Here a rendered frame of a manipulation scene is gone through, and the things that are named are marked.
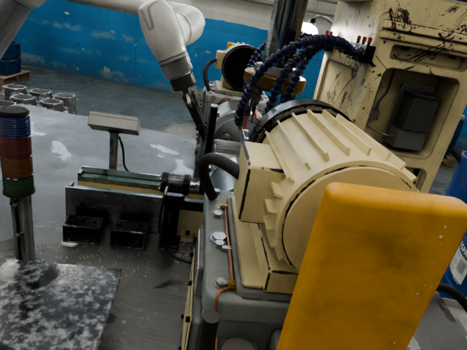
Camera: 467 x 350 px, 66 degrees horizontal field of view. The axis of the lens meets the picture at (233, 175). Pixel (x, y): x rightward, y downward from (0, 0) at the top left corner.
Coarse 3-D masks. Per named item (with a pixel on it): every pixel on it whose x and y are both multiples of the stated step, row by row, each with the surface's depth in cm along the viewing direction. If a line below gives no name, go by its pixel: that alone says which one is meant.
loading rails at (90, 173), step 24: (96, 168) 119; (72, 192) 105; (96, 192) 106; (120, 192) 107; (144, 192) 119; (192, 192) 120; (96, 216) 109; (120, 216) 109; (144, 216) 110; (192, 216) 112; (192, 240) 112
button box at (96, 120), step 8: (96, 112) 125; (104, 112) 126; (88, 120) 124; (96, 120) 125; (104, 120) 125; (112, 120) 126; (120, 120) 126; (128, 120) 126; (136, 120) 127; (96, 128) 129; (104, 128) 128; (112, 128) 127; (120, 128) 126; (128, 128) 126; (136, 128) 126
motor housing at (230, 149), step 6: (216, 144) 108; (222, 144) 109; (228, 144) 109; (234, 144) 110; (240, 144) 111; (216, 150) 107; (222, 150) 108; (228, 150) 108; (234, 150) 108; (228, 156) 108; (234, 156) 108; (216, 168) 105; (210, 174) 121
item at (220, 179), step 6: (216, 174) 87; (222, 174) 84; (228, 174) 82; (216, 180) 85; (222, 180) 82; (228, 180) 80; (234, 180) 78; (216, 186) 82; (222, 186) 79; (228, 186) 77; (204, 192) 92
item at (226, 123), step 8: (224, 104) 140; (232, 104) 137; (224, 112) 129; (232, 112) 128; (216, 120) 129; (224, 120) 129; (232, 120) 129; (248, 120) 129; (216, 128) 130; (224, 128) 130; (232, 128) 130; (248, 128) 131; (216, 136) 131; (224, 136) 128; (232, 136) 131
